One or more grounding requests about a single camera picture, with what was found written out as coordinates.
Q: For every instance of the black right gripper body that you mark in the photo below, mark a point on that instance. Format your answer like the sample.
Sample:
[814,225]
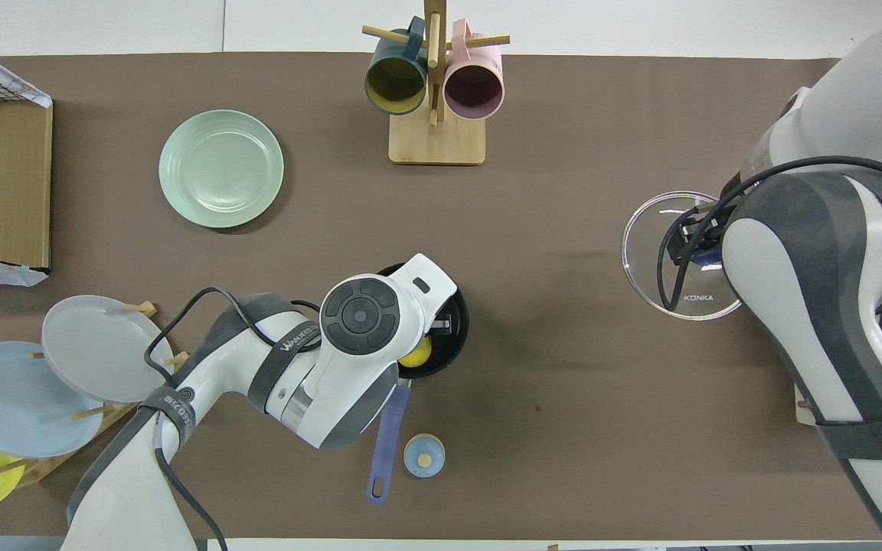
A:
[705,222]

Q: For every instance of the yellow potato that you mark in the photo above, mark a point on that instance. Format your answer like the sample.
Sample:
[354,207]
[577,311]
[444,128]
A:
[416,353]

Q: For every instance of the glass lid purple knob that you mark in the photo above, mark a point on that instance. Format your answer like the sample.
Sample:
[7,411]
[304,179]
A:
[644,283]

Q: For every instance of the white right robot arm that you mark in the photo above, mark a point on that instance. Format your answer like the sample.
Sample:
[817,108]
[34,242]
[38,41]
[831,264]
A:
[808,268]

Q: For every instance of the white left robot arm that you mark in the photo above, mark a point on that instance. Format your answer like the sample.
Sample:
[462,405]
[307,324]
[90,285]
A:
[364,314]

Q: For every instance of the light green plate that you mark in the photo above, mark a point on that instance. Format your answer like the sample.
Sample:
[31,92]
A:
[223,168]

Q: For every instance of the grey plate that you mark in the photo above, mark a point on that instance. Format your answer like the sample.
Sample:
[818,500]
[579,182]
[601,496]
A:
[96,348]

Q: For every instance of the wooden plate rack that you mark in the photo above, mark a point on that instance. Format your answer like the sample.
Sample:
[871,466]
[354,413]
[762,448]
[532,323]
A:
[43,467]

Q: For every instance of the light blue plate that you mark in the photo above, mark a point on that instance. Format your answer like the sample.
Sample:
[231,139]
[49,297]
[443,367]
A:
[12,402]

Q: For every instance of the brown paper table mat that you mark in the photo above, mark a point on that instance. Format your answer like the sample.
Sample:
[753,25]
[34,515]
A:
[563,191]

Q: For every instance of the wooden mug tree stand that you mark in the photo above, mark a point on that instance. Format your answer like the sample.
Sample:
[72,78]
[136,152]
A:
[437,141]

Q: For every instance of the beige toaster oven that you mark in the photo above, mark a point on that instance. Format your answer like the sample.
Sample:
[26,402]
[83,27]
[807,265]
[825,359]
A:
[805,405]

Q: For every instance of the pink mug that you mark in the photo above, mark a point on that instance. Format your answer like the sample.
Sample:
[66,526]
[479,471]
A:
[474,88]

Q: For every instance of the dark blue mug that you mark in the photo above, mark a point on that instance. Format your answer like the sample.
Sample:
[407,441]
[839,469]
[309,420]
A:
[395,80]

